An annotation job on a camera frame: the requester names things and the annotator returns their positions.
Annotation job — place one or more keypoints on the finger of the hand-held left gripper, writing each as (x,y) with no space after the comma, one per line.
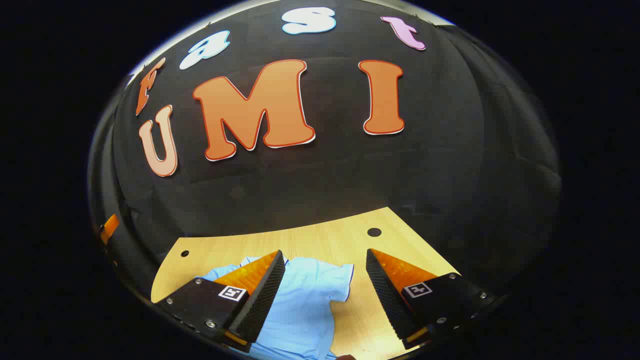
(109,228)

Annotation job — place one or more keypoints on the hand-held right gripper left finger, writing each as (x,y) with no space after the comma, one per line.
(262,295)

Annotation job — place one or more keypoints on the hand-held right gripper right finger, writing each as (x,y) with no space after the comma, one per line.
(387,300)

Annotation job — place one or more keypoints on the light blue T-shirt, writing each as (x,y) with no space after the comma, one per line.
(305,305)

